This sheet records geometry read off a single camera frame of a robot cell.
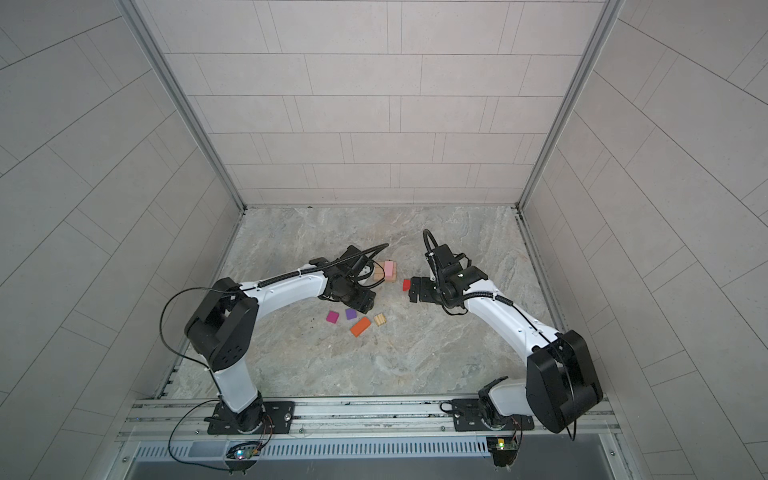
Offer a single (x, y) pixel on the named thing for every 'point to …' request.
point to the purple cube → (351, 313)
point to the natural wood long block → (379, 265)
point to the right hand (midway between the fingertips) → (421, 294)
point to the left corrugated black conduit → (329, 264)
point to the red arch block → (406, 285)
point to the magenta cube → (332, 316)
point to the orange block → (360, 327)
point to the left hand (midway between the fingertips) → (372, 298)
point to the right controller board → (503, 449)
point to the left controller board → (245, 450)
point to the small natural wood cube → (380, 319)
